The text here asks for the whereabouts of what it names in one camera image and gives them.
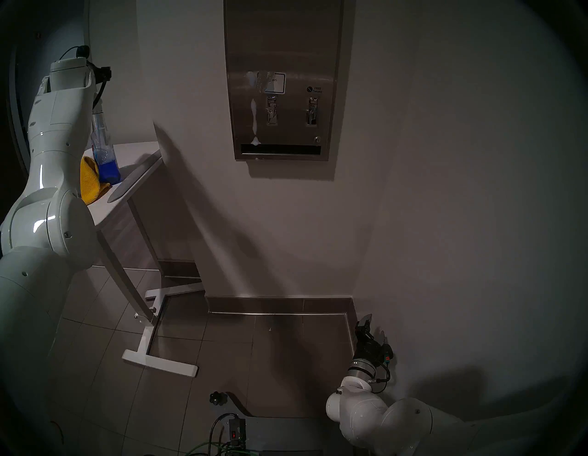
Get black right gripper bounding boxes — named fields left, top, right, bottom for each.
left=353, top=313, right=394, bottom=367

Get clear spray bottle blue cleaner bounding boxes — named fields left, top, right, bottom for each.
left=90, top=102, right=122, bottom=185

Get yellow microfibre cloth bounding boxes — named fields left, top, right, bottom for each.
left=80, top=156, right=111, bottom=205

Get white blue-edged sticker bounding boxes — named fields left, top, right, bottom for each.
left=257, top=71, right=286, bottom=96

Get white folding table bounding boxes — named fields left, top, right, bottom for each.
left=84, top=142, right=205, bottom=378

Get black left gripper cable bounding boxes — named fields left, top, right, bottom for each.
left=91, top=79, right=109, bottom=112

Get black right camera cable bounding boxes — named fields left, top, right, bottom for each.
left=371, top=362, right=392, bottom=396

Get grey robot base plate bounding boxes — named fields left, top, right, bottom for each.
left=227, top=393, right=352, bottom=456

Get black red-switch power box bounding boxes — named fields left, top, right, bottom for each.
left=228, top=417, right=248, bottom=445

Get black base cable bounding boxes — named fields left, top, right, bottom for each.
left=209, top=413, right=239, bottom=445

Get stainless steel wall dispenser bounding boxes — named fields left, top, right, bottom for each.
left=224, top=0, right=345, bottom=161

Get green base cables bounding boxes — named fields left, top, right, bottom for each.
left=186, top=440, right=245, bottom=456

